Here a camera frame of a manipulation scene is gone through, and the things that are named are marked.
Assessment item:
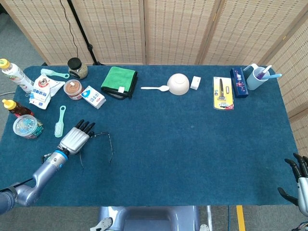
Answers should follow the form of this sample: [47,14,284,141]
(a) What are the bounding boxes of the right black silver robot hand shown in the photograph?
[277,153,308,214]

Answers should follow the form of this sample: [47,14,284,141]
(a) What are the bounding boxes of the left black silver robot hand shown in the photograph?
[59,119,96,155]

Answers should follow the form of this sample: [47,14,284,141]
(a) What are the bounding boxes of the black wire-frame eyeglasses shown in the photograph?
[79,131,114,170]

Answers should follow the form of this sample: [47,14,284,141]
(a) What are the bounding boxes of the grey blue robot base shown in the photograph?
[90,205,210,231]

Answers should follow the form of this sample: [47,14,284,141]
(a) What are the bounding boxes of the mint green scrub brush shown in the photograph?
[40,68,71,79]
[54,105,67,139]

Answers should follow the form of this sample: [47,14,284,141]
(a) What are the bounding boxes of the white blue carton box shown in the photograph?
[80,85,107,110]

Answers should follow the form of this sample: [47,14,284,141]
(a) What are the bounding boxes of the clear tub of clips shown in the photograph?
[13,114,44,140]

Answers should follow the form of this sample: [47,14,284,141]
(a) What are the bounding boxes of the white flour bag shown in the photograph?
[28,74,66,110]

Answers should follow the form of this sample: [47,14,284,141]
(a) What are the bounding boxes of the brown sauce bottle yellow cap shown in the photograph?
[1,99,35,118]

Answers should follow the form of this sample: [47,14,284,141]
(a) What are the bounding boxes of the glass jar black lid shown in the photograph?
[67,57,89,80]

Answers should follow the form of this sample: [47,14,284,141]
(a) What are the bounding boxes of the green folded towel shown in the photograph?
[100,66,139,100]

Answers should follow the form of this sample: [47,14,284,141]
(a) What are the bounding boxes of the white bottle yellow cap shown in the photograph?
[0,58,35,94]

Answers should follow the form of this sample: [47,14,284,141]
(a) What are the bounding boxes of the blue carpet table mat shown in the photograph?
[0,64,304,207]

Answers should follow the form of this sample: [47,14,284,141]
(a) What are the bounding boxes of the white metal table leg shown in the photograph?
[206,205,214,231]

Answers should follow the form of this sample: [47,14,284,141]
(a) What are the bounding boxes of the white plastic spoon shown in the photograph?
[140,85,170,92]

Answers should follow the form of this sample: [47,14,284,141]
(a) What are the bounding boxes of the black tripod stand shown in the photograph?
[66,0,105,66]

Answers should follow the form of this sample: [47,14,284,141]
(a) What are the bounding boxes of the cream upturned bowl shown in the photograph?
[167,73,190,96]

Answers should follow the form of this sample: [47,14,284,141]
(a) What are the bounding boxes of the bamboo folding screen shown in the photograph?
[0,0,308,66]
[260,14,308,158]

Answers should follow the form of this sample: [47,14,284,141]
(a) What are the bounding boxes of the yellow razor blister pack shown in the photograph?
[212,76,235,111]

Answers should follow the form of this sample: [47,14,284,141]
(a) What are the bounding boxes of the dark blue toothpaste box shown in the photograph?
[230,67,249,99]

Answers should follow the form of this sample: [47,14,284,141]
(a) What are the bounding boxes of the white pink toothbrush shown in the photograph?
[261,64,273,78]

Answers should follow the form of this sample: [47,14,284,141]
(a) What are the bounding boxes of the small white box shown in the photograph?
[190,75,202,91]

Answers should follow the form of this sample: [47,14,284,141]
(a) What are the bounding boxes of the black hanging cable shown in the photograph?
[59,0,79,60]

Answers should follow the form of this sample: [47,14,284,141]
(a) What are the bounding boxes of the light blue handled cup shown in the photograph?
[243,63,275,91]

